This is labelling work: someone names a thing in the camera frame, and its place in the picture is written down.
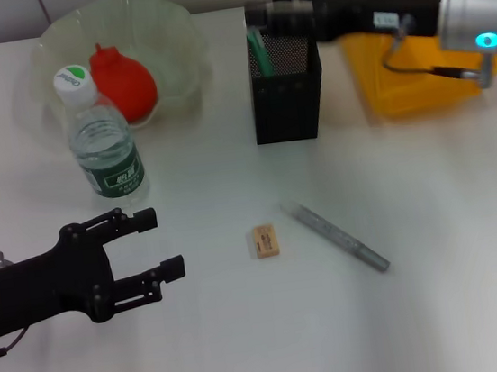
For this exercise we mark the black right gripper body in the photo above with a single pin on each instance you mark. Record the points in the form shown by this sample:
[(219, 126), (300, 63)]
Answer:
[(367, 3)]

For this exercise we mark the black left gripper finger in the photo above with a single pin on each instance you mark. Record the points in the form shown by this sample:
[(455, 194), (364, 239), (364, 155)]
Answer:
[(144, 220), (170, 269)]

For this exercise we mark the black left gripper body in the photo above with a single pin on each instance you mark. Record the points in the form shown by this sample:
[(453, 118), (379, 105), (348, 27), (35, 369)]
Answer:
[(39, 291)]

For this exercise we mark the mint green pen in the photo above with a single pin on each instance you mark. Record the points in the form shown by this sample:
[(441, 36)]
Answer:
[(262, 57)]

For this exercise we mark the clear green-label water bottle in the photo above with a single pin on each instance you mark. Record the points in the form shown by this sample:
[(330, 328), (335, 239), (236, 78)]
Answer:
[(110, 166)]

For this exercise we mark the red-orange knitted orange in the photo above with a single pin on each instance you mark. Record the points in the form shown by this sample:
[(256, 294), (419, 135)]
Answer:
[(132, 87)]

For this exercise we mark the grey marker pen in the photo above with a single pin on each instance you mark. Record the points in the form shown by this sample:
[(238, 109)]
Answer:
[(336, 234)]

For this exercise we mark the black mesh pen holder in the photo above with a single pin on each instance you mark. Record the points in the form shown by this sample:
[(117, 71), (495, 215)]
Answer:
[(289, 108)]

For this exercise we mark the small tan eraser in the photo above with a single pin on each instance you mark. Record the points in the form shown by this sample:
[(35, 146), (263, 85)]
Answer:
[(266, 242)]

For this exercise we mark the green glass fruit plate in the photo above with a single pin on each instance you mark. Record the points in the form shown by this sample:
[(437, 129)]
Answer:
[(167, 37)]

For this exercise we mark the yellow plastic bin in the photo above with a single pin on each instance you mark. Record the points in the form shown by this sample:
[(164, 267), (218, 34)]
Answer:
[(417, 79)]

